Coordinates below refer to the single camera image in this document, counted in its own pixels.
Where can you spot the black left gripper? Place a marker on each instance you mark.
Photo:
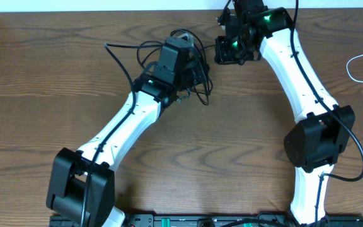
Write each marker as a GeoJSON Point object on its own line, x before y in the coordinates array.
{"type": "Point", "coordinates": [199, 62]}

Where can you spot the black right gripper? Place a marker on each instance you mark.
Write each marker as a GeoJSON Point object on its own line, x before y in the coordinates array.
{"type": "Point", "coordinates": [222, 56]}

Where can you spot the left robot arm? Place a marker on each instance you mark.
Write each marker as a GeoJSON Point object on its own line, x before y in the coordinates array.
{"type": "Point", "coordinates": [82, 182]}

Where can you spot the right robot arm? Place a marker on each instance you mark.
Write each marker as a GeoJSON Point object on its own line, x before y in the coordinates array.
{"type": "Point", "coordinates": [322, 128]}

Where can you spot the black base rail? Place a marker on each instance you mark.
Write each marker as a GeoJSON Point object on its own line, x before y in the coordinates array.
{"type": "Point", "coordinates": [262, 219]}

